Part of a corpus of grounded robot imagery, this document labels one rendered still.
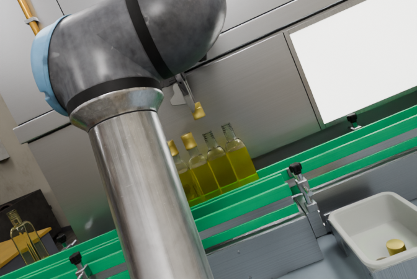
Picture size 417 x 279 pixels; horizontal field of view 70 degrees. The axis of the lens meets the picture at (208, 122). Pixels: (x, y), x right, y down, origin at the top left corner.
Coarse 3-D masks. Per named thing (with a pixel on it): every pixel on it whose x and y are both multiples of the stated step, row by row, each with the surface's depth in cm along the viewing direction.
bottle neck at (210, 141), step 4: (208, 132) 84; (204, 136) 85; (208, 136) 84; (212, 136) 85; (208, 140) 85; (212, 140) 85; (208, 144) 85; (212, 144) 85; (216, 144) 85; (208, 148) 86; (212, 148) 85
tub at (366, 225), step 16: (384, 192) 75; (352, 208) 75; (368, 208) 75; (384, 208) 75; (400, 208) 70; (416, 208) 64; (336, 224) 71; (352, 224) 75; (368, 224) 75; (384, 224) 74; (400, 224) 72; (416, 224) 66; (352, 240) 74; (368, 240) 72; (384, 240) 70; (416, 240) 66; (368, 256) 67; (384, 256) 65; (400, 256) 54
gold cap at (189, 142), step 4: (188, 132) 87; (184, 136) 84; (188, 136) 84; (192, 136) 86; (184, 140) 85; (188, 140) 84; (192, 140) 85; (184, 144) 85; (188, 144) 85; (192, 144) 85; (196, 144) 86; (188, 148) 85
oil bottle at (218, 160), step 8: (208, 152) 85; (216, 152) 84; (224, 152) 84; (208, 160) 84; (216, 160) 84; (224, 160) 84; (216, 168) 84; (224, 168) 84; (232, 168) 85; (216, 176) 85; (224, 176) 85; (232, 176) 85; (224, 184) 85; (232, 184) 85; (240, 184) 88; (224, 192) 85
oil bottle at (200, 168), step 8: (192, 160) 85; (200, 160) 84; (192, 168) 84; (200, 168) 84; (208, 168) 84; (200, 176) 85; (208, 176) 85; (200, 184) 85; (208, 184) 85; (216, 184) 85; (200, 192) 86; (208, 192) 85; (216, 192) 85
